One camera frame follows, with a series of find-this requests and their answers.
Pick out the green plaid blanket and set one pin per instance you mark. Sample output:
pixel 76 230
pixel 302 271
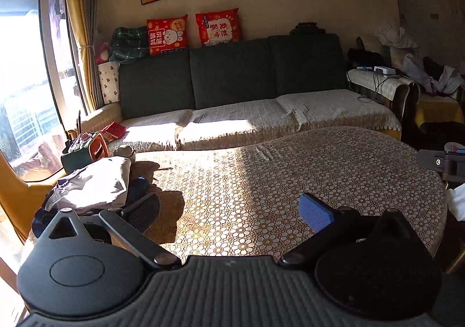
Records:
pixel 129 44

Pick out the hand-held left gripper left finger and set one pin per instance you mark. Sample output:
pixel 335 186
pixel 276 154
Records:
pixel 145 209

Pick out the green orange organizer box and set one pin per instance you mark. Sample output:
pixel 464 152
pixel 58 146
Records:
pixel 81 156

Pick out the white bear print pillow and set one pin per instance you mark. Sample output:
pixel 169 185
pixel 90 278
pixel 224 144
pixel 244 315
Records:
pixel 109 81

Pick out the pile of clothes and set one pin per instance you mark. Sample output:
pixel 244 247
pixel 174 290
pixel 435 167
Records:
pixel 447 78

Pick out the dark bead ornament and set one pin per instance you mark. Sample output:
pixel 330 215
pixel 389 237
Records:
pixel 307 29

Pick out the yellow chair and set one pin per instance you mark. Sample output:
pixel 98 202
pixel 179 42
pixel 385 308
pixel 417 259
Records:
pixel 21 203

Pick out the pink plush toy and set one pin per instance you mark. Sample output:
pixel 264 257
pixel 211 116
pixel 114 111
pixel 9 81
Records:
pixel 102 52

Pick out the yellow covered side table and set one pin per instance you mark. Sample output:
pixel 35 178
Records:
pixel 439 111

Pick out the yellow curtain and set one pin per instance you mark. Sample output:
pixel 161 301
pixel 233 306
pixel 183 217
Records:
pixel 80 21

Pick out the dark green sofa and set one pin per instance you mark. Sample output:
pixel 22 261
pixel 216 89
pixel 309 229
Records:
pixel 232 72
pixel 236 120

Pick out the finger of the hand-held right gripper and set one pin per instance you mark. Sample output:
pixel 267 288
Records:
pixel 430 160

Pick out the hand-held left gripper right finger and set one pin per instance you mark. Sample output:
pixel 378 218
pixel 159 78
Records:
pixel 316 212

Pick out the red rabbit print cushion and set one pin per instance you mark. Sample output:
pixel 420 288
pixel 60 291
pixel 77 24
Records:
pixel 167 36

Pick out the white navy raglan t-shirt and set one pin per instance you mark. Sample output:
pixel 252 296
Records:
pixel 94 181

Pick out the red packet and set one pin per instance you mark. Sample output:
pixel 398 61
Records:
pixel 113 131

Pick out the white teal garment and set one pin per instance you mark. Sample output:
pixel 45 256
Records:
pixel 457 201

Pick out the white power strip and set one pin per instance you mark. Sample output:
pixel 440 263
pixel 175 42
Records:
pixel 385 70

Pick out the navy blue garment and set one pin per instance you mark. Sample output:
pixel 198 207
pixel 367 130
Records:
pixel 138 189

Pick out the red white label cushion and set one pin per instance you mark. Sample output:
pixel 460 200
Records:
pixel 218 27

